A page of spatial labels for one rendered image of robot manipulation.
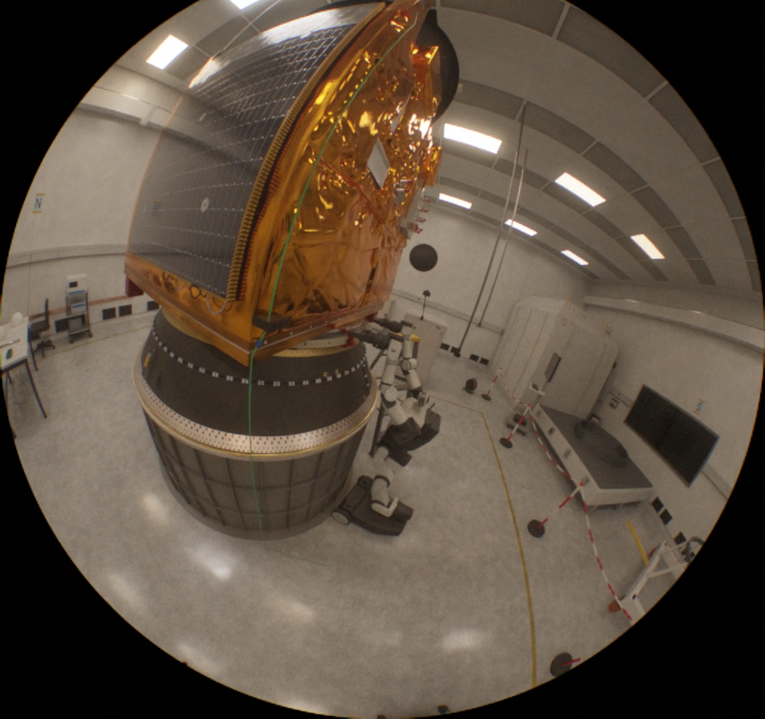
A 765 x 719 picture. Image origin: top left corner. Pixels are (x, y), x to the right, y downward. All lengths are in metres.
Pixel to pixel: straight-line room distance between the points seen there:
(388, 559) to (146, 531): 2.12
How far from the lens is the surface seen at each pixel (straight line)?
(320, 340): 1.21
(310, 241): 0.74
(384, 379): 1.24
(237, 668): 2.24
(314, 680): 2.21
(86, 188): 5.92
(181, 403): 1.36
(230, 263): 0.70
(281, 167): 0.72
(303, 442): 1.29
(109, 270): 6.06
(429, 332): 4.80
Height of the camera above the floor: 2.13
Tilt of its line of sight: 15 degrees down
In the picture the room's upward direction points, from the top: 18 degrees clockwise
